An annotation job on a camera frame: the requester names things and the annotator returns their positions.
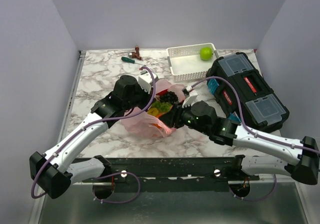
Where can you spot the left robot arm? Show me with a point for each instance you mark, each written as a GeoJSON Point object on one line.
{"type": "Point", "coordinates": [53, 172]}

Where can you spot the aluminium frame rail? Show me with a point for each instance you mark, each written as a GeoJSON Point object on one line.
{"type": "Point", "coordinates": [72, 95]}

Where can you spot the yellow fake lemon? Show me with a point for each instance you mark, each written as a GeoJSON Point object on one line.
{"type": "Point", "coordinates": [153, 111]}

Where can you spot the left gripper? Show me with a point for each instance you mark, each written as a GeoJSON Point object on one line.
{"type": "Point", "coordinates": [147, 95]}

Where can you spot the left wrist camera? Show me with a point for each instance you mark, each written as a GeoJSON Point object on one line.
{"type": "Point", "coordinates": [145, 81]}

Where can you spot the green fake grapes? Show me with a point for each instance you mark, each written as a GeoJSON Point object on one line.
{"type": "Point", "coordinates": [162, 107]}

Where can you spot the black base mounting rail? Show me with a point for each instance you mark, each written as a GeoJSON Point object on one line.
{"type": "Point", "coordinates": [172, 174]}

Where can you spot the dark purple fake grapes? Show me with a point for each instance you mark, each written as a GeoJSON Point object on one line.
{"type": "Point", "coordinates": [169, 97]}

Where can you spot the green handled screwdriver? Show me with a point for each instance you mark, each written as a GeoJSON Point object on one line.
{"type": "Point", "coordinates": [129, 60]}

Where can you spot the brown metal faucet valve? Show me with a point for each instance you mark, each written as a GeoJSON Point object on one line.
{"type": "Point", "coordinates": [135, 54]}

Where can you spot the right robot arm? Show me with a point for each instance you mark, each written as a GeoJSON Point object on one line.
{"type": "Point", "coordinates": [296, 158]}

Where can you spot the white perforated plastic basket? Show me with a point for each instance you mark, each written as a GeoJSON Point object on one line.
{"type": "Point", "coordinates": [186, 64]}

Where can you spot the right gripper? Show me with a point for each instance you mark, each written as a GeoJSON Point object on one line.
{"type": "Point", "coordinates": [172, 117]}

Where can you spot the green fake apple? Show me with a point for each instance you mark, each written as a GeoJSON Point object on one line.
{"type": "Point", "coordinates": [206, 53]}

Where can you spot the red fake apple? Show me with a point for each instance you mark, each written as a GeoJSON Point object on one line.
{"type": "Point", "coordinates": [163, 92]}

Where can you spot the black plastic toolbox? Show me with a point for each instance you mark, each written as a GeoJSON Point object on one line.
{"type": "Point", "coordinates": [261, 108]}

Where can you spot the pink plastic bag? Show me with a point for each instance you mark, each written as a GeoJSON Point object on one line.
{"type": "Point", "coordinates": [148, 126]}

